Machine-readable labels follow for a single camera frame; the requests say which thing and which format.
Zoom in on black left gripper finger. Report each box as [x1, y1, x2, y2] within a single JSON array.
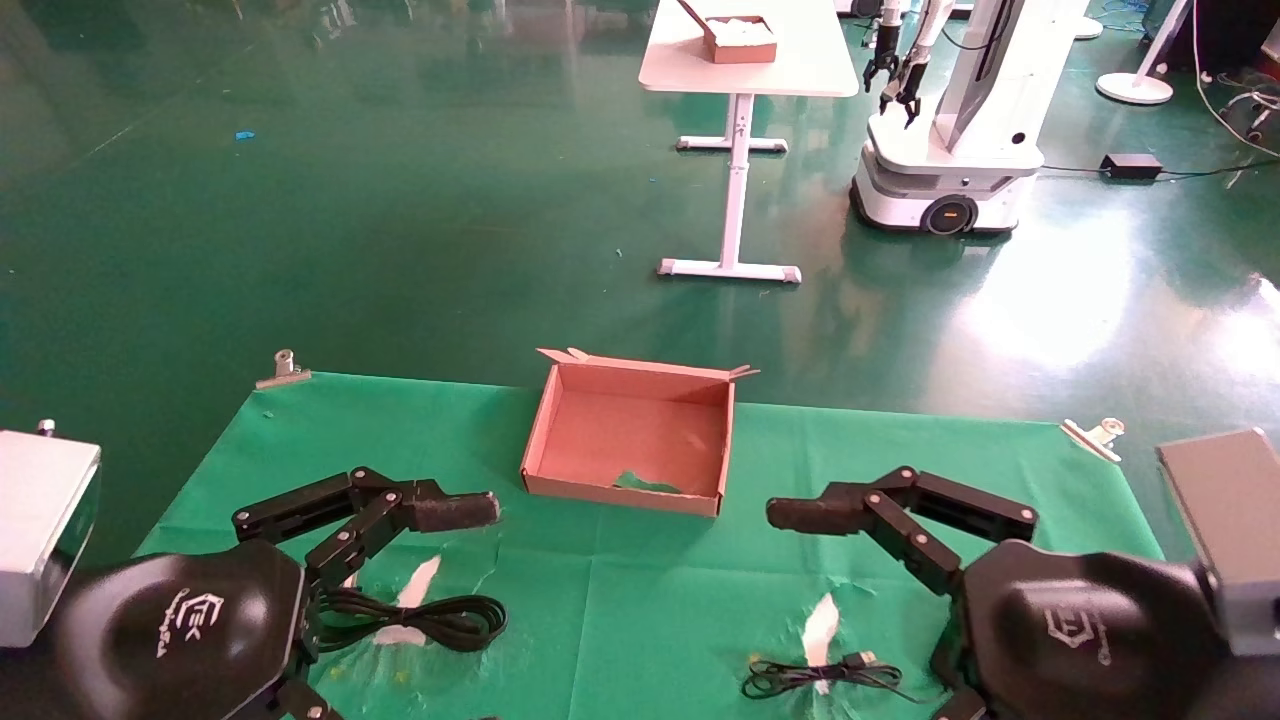
[[265, 680, 343, 720], [232, 466, 501, 593]]

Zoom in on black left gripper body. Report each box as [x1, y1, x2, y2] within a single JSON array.
[[52, 540, 313, 720]]

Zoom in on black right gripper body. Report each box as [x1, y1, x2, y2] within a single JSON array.
[[930, 540, 1243, 720]]

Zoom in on thin black USB cable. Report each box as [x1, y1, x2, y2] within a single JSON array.
[[741, 650, 926, 704]]

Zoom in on thick black power cable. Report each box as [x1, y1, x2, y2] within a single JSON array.
[[315, 588, 508, 654]]

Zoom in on open brown cardboard box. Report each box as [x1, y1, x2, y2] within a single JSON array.
[[520, 347, 759, 518]]

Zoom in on small cardboard box with paper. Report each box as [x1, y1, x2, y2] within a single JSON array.
[[678, 0, 779, 65]]

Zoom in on green table cloth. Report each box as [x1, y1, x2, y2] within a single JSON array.
[[135, 372, 1167, 720]]

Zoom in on metal cloth clip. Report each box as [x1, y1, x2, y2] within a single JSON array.
[[255, 349, 312, 390], [1060, 417, 1126, 464]]

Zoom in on white wheeled background robot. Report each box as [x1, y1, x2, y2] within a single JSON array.
[[849, 0, 1093, 238]]

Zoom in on black power brick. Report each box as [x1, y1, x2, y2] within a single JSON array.
[[1099, 152, 1164, 182]]

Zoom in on white round floor stand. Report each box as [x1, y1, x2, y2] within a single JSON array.
[[1095, 0, 1193, 106]]

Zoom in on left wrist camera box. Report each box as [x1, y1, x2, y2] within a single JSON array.
[[0, 420, 103, 649]]

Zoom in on white pedestal table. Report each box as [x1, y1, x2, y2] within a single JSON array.
[[638, 0, 861, 285]]

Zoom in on black floor cable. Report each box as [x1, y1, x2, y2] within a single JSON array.
[[1038, 156, 1280, 183]]

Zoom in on white floor cables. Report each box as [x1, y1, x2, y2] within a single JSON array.
[[1188, 0, 1280, 161]]

